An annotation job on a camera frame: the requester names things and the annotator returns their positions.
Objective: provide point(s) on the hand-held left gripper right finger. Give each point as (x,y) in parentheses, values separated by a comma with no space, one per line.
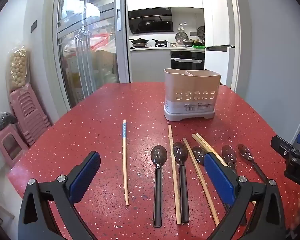
(218,177)

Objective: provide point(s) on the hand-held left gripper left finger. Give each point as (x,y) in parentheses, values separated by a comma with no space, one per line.
(86,175)

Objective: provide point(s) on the yellow patterned wooden chopstick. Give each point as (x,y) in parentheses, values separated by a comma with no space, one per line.
(221,160)

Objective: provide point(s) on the blue patterned wooden chopstick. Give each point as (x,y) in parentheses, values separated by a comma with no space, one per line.
(125,155)

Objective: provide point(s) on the plain wooden chopstick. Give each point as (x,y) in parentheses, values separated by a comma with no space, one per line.
(201,180)
(176,195)
(199,143)

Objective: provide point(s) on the beige plastic utensil holder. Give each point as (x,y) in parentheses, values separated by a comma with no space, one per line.
(190,85)

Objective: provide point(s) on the black plastic spoon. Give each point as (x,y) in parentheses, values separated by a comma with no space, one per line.
(198,155)
(246,152)
(229,157)
(158,192)
(183,192)

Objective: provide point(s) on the single pink plastic stool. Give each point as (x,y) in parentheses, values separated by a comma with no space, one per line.
(10,147)

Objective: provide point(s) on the stack of pink stools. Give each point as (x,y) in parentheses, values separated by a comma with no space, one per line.
(30,115)

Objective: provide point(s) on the black plastic bag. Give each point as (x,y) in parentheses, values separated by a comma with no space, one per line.
(1,123)

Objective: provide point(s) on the black built-in oven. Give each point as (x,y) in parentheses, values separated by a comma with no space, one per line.
(187,66)

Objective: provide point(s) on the sliding glass door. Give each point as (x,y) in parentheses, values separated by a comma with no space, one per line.
(90,55)

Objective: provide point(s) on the bag of round snacks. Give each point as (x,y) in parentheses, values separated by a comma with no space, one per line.
(18,67)

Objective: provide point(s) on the green kitchen item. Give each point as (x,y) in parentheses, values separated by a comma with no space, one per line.
(198,46)

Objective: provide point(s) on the cooking pot with lid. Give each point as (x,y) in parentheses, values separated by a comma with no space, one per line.
(188,42)

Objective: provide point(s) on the round metal rack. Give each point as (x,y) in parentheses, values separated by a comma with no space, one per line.
(180,37)
(200,31)

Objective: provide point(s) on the black wok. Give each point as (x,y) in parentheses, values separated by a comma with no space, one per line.
(139,42)

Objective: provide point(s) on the white refrigerator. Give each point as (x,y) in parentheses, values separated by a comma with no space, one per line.
(217,17)

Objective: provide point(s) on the black frying pan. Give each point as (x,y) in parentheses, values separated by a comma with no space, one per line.
(160,42)

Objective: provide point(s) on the black range hood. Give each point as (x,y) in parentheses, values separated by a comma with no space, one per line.
(150,21)

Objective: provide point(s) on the dark wall switch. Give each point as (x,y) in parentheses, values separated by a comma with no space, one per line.
(34,26)

